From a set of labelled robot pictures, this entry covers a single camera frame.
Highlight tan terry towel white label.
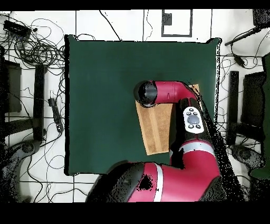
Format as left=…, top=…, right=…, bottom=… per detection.
left=135, top=83, right=200, bottom=156

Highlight dark flat panel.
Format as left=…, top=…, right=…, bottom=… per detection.
left=240, top=71, right=266, bottom=127
left=0, top=60, right=22, bottom=113

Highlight dark green table cloth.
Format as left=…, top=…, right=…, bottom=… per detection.
left=64, top=34, right=221, bottom=177

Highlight slim black power strip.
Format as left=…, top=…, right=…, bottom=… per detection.
left=47, top=97, right=64, bottom=133

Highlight black metal stand foot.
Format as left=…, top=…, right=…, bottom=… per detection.
left=4, top=64, right=46, bottom=142
left=226, top=70, right=265, bottom=146

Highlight black power adapter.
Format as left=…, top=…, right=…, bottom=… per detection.
left=233, top=53, right=246, bottom=69

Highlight black rod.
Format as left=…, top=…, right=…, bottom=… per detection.
left=224, top=26, right=263, bottom=46

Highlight green fabric sheet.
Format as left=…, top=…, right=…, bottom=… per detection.
left=250, top=53, right=270, bottom=180

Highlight black electronics box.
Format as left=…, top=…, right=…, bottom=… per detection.
left=3, top=19, right=32, bottom=38

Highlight black speckled box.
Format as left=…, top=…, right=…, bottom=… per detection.
left=252, top=8, right=270, bottom=29

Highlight dark square frame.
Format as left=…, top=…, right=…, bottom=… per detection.
left=161, top=9, right=193, bottom=38

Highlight tangled black cables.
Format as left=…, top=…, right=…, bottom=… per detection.
left=0, top=12, right=66, bottom=70

